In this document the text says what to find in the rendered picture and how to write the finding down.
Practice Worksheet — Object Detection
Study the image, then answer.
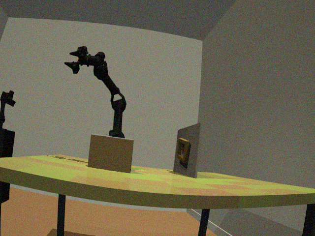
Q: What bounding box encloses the brown rectangular picture frame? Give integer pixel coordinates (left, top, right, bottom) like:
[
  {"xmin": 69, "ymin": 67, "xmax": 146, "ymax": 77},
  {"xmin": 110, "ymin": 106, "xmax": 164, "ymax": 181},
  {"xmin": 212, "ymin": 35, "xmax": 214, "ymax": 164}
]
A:
[{"xmin": 177, "ymin": 138, "xmax": 190, "ymax": 163}]

